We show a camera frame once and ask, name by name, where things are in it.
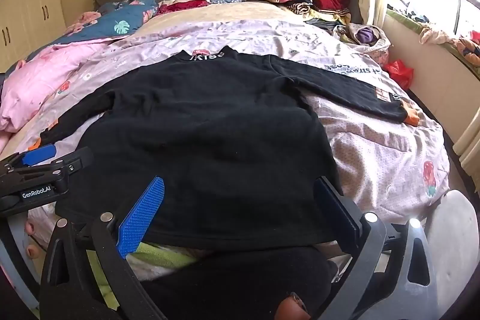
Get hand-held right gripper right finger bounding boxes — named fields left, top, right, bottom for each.
left=314, top=176, right=439, bottom=320

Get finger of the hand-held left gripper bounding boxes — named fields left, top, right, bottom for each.
left=28, top=147, right=94, bottom=193
left=15, top=143, right=58, bottom=167

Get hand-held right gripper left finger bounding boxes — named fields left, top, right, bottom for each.
left=39, top=176, right=167, bottom=320

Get black sweater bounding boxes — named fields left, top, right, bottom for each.
left=28, top=46, right=419, bottom=255

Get heap of clothes on windowsill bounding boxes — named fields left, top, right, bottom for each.
left=388, top=0, right=480, bottom=66

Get lilac strawberry print quilt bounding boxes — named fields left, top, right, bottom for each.
left=11, top=18, right=451, bottom=231

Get plain pink quilt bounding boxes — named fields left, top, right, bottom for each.
left=0, top=43, right=113, bottom=133

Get person's black pants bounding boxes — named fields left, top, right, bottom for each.
left=140, top=247, right=340, bottom=320

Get white round stool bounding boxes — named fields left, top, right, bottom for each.
left=409, top=189, right=480, bottom=320

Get blue leaf print quilt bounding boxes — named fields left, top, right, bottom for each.
left=49, top=0, right=158, bottom=47

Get red plastic bag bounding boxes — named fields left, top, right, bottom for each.
left=384, top=60, right=415, bottom=90

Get cloth bag with purple garment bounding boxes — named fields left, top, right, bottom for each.
left=334, top=22, right=391, bottom=56

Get red and pink folded cloth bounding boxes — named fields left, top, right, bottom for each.
left=155, top=0, right=211, bottom=15

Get green windowsill cushion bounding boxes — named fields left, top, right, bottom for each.
left=386, top=7, right=480, bottom=81

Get beige blanket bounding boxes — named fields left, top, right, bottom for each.
left=135, top=1, right=312, bottom=40

